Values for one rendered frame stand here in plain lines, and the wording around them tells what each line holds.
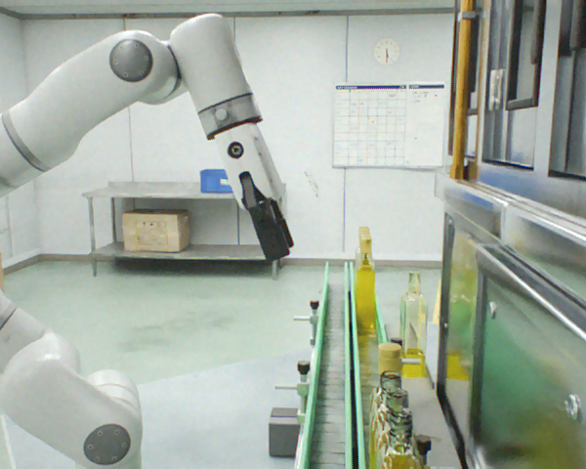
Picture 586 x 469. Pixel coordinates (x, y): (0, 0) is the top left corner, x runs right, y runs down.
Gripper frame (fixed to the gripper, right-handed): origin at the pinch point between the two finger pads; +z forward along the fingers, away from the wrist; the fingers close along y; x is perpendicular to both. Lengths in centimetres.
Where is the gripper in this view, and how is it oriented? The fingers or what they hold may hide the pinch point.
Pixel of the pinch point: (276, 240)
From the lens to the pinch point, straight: 76.2
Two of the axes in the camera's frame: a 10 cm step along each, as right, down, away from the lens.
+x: -9.4, 3.2, 1.4
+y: 0.9, -1.8, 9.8
